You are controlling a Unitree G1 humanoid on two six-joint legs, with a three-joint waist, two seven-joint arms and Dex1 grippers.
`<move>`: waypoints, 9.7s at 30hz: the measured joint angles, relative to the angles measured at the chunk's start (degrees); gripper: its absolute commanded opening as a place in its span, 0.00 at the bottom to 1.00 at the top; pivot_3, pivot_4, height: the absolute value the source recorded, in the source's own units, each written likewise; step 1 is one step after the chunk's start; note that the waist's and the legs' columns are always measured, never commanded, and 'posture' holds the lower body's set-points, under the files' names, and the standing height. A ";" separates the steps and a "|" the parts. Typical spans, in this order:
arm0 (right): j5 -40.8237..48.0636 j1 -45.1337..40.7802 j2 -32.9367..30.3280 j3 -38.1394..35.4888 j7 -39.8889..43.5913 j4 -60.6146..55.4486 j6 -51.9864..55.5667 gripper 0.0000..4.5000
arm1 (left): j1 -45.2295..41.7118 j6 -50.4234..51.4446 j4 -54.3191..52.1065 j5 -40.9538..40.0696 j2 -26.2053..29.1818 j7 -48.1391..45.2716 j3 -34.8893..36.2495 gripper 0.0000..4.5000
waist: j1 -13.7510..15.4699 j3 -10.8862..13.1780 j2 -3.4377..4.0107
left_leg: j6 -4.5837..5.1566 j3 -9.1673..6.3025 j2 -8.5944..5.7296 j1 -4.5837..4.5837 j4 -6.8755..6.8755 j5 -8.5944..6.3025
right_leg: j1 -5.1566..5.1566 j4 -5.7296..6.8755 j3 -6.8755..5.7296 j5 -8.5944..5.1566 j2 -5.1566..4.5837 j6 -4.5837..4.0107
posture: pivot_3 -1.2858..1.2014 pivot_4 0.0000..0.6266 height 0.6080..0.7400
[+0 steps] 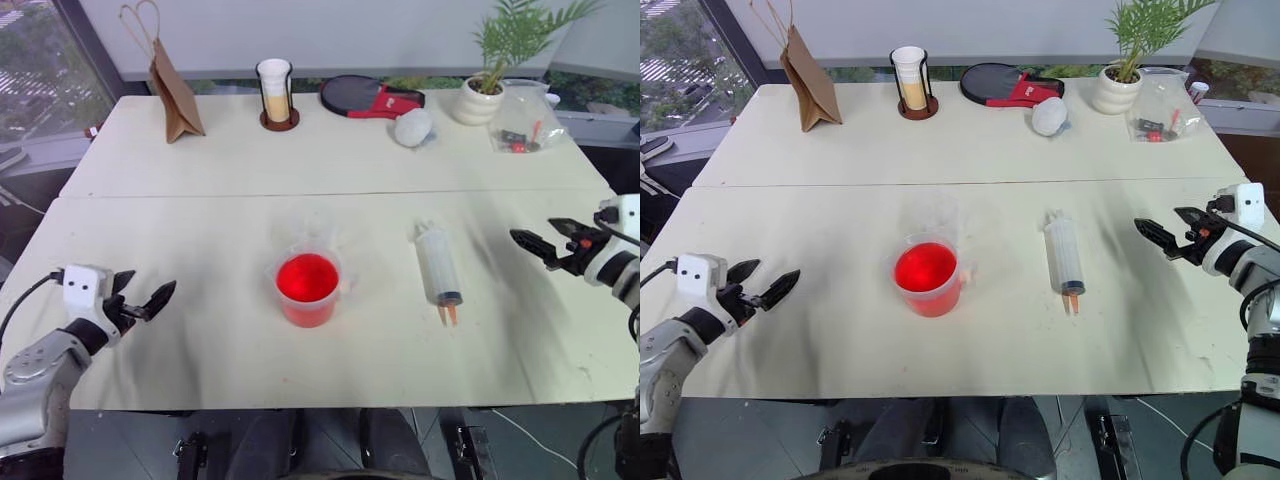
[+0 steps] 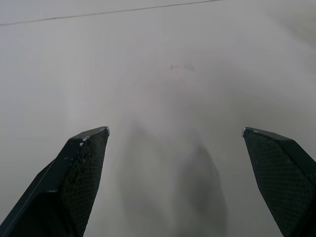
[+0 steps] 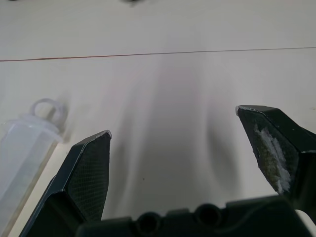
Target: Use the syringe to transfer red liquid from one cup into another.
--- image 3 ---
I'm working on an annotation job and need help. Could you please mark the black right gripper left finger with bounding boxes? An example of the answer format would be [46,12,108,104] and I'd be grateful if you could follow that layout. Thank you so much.
[18,129,112,237]

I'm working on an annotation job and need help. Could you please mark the clear plastic syringe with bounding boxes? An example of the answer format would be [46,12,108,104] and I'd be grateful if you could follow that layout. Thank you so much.
[0,98,68,233]

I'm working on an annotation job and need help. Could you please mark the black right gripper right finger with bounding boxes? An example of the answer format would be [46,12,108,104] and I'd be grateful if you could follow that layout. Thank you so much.
[235,105,316,210]

